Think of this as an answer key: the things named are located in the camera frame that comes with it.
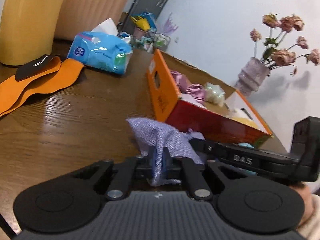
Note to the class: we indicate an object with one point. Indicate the blue tissue pack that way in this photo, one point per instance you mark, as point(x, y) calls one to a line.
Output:
point(100, 52)

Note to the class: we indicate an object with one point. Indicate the purple woven cloth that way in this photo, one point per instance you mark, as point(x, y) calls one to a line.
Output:
point(162, 140)

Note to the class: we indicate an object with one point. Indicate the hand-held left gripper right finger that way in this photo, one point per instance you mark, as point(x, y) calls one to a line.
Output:
point(168, 156)

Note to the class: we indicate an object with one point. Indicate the red and orange cardboard box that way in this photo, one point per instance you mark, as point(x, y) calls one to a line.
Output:
point(200, 120)

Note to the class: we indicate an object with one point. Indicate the yellow suitcase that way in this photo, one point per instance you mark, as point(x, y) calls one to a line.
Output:
point(27, 20)

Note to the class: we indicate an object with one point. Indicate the dried pink flowers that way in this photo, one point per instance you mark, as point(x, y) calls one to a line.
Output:
point(282, 42)

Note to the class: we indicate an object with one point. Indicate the yellow and white plush toy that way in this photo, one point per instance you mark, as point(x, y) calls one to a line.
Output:
point(241, 116)

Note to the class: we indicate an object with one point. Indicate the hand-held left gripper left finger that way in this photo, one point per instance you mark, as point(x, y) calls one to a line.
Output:
point(153, 156)

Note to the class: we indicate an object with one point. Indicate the person's right hand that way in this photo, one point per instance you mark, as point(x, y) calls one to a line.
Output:
point(298, 188)

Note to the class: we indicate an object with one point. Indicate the pink ribbed suitcase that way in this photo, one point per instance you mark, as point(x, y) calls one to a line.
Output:
point(92, 7)

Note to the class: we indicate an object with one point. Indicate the person's right forearm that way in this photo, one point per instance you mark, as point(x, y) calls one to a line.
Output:
point(308, 215)

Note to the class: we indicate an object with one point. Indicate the light blue plush toy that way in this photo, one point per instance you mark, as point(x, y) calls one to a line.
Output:
point(245, 145)

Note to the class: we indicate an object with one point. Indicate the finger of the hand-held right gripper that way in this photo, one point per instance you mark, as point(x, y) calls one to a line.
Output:
point(202, 146)

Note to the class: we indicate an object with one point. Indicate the grey refrigerator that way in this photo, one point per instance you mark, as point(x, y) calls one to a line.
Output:
point(147, 2)

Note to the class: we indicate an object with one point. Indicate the pink satin cloth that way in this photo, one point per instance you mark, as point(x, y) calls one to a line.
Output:
point(192, 88)

